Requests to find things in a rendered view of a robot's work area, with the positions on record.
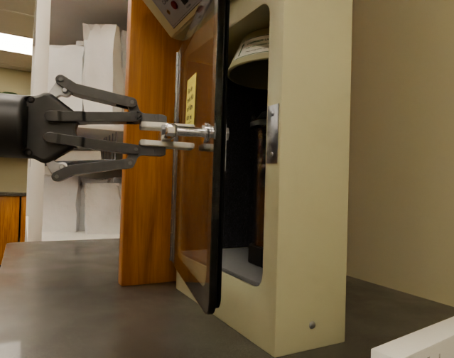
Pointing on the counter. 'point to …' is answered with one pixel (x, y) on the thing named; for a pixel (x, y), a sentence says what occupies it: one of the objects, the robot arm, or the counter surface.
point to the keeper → (272, 133)
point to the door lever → (168, 131)
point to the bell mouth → (251, 61)
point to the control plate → (175, 10)
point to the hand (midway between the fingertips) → (166, 136)
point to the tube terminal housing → (298, 178)
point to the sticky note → (190, 100)
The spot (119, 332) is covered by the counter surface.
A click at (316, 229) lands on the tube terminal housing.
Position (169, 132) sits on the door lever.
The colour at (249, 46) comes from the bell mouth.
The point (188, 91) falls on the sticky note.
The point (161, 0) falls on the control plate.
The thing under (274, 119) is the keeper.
